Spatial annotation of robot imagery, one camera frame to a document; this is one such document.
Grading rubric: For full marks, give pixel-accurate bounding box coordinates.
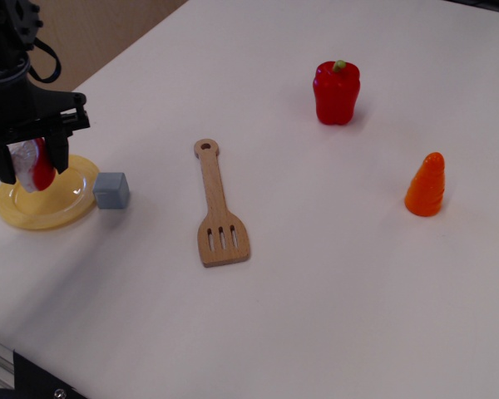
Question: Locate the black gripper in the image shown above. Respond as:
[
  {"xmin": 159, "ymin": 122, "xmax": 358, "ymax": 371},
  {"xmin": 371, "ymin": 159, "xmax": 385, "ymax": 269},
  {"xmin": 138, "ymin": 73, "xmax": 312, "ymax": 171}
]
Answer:
[{"xmin": 0, "ymin": 71, "xmax": 90, "ymax": 185}]

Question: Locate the red white toy sushi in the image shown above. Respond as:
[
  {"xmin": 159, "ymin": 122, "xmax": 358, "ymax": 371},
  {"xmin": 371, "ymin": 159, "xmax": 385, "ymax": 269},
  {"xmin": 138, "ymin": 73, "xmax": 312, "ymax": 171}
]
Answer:
[{"xmin": 8, "ymin": 138, "xmax": 57, "ymax": 193}]

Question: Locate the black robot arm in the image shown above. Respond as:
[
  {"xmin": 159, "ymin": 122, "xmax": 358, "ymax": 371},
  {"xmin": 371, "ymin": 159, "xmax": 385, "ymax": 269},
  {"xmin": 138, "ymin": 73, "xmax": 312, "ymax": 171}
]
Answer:
[{"xmin": 0, "ymin": 1, "xmax": 90, "ymax": 184}]

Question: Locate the yellow plastic plate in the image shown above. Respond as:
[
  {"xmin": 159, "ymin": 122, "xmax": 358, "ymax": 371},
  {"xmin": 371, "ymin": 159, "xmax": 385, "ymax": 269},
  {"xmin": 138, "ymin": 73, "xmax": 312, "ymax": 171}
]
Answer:
[{"xmin": 0, "ymin": 155, "xmax": 99, "ymax": 230}]

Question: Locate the grey blue cube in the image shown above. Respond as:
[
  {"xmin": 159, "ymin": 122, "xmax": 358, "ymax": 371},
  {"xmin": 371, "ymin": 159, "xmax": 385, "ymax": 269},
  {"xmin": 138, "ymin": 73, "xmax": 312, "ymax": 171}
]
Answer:
[{"xmin": 92, "ymin": 172, "xmax": 130, "ymax": 209}]

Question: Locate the wooden slotted spatula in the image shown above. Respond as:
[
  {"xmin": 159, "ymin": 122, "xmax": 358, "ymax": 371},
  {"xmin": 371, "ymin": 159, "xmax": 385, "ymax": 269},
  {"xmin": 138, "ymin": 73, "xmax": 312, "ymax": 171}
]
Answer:
[{"xmin": 194, "ymin": 139, "xmax": 250, "ymax": 268}]

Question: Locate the red toy bell pepper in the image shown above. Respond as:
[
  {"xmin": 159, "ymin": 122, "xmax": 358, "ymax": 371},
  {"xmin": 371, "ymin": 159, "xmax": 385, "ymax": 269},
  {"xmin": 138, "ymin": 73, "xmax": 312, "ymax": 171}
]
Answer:
[{"xmin": 313, "ymin": 60, "xmax": 361, "ymax": 126}]

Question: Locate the orange toy carrot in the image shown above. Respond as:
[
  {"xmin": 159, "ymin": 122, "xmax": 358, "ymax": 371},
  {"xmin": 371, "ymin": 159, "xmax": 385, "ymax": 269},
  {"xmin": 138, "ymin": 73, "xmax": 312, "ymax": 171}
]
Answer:
[{"xmin": 404, "ymin": 152, "xmax": 445, "ymax": 217}]

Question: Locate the black cable loop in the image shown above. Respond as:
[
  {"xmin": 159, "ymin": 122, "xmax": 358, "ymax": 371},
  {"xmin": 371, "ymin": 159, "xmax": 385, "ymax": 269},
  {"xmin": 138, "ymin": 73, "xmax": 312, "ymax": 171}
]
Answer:
[{"xmin": 27, "ymin": 36, "xmax": 62, "ymax": 84}]

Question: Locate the black corner bracket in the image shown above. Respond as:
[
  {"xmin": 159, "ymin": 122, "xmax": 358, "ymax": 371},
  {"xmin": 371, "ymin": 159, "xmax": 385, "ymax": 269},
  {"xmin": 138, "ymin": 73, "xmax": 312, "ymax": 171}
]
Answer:
[{"xmin": 13, "ymin": 352, "xmax": 87, "ymax": 399}]

